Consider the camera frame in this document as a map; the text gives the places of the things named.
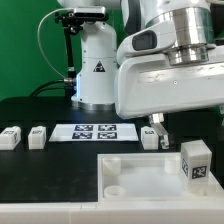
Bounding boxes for white square table top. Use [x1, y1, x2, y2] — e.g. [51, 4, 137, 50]
[98, 153, 224, 201]

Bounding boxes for black cables at base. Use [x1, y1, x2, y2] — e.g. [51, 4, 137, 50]
[30, 79, 73, 98]

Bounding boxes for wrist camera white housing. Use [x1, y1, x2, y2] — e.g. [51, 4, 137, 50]
[116, 29, 176, 65]

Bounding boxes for grey camera cable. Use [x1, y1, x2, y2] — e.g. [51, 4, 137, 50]
[36, 7, 76, 81]

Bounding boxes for white L-shaped fence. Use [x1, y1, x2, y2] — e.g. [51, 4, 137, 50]
[0, 155, 224, 224]

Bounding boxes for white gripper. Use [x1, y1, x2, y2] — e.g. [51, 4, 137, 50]
[115, 49, 224, 149]

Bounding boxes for black camera stand pole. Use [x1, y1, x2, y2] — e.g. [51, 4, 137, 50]
[62, 22, 81, 99]

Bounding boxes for sheet with marker tags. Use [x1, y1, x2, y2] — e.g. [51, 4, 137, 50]
[49, 124, 138, 142]

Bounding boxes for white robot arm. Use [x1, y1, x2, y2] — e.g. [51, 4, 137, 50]
[58, 0, 224, 148]

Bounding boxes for black camera on stand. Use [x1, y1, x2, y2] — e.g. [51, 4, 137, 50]
[55, 6, 108, 22]

